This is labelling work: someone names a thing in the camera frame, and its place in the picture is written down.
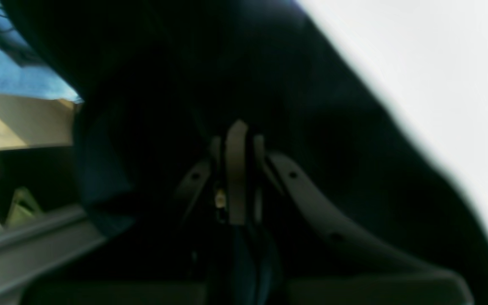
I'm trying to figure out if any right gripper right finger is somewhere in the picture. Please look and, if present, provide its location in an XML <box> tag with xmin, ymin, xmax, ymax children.
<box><xmin>225</xmin><ymin>120</ymin><xmax>474</xmax><ymax>305</ymax></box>

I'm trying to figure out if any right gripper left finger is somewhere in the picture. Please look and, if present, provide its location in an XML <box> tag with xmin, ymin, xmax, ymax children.
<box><xmin>160</xmin><ymin>136</ymin><xmax>223</xmax><ymax>238</ymax></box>

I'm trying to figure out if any black T-shirt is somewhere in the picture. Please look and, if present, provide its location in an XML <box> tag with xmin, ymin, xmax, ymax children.
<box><xmin>3</xmin><ymin>0</ymin><xmax>488</xmax><ymax>305</ymax></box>

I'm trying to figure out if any aluminium frame post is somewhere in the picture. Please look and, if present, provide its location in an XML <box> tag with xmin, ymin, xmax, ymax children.
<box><xmin>0</xmin><ymin>146</ymin><xmax>109</xmax><ymax>305</ymax></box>

